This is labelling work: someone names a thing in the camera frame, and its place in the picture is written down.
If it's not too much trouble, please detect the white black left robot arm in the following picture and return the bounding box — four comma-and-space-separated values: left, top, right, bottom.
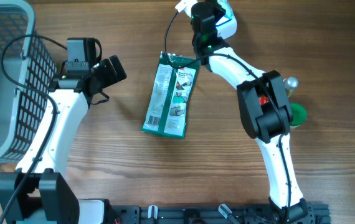
0, 55, 126, 223

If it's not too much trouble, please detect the light green wipes pack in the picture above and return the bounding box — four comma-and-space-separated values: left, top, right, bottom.
216, 0, 234, 27

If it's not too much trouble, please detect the white barcode scanner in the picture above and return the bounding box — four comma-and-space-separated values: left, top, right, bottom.
215, 16, 237, 39

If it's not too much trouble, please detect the green lid jar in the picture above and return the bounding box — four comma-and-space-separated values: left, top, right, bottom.
290, 103, 307, 128

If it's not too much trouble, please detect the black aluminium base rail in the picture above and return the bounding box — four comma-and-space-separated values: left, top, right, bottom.
102, 203, 331, 224

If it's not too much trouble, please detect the green 3M gloves packet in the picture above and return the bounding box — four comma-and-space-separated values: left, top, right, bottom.
141, 52, 199, 139

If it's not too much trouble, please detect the red toothpaste tube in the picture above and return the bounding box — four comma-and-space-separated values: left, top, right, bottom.
258, 96, 270, 105

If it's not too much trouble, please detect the grey plastic shopping basket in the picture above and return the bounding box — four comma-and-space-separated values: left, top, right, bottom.
0, 1, 57, 163

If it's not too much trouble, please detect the black right camera cable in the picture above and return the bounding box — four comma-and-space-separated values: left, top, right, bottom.
164, 11, 293, 224

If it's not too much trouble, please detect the yellow Vim liquid bottle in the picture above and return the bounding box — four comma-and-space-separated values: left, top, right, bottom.
283, 77, 299, 97

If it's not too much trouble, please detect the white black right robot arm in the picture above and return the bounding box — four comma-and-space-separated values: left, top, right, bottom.
190, 1, 308, 223

